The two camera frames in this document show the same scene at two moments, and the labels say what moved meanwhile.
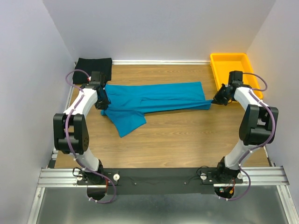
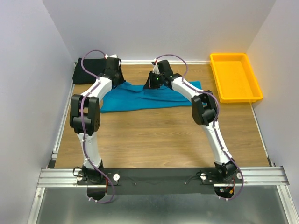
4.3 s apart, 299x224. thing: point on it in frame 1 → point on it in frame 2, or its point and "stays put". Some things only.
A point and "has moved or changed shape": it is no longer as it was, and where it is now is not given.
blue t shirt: (129, 102) has moved or changed shape
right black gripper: (217, 99) → (148, 84)
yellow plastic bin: (223, 64) stays put
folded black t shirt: (89, 65) stays put
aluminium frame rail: (60, 178) stays put
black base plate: (156, 181) stays put
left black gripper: (103, 105) → (122, 80)
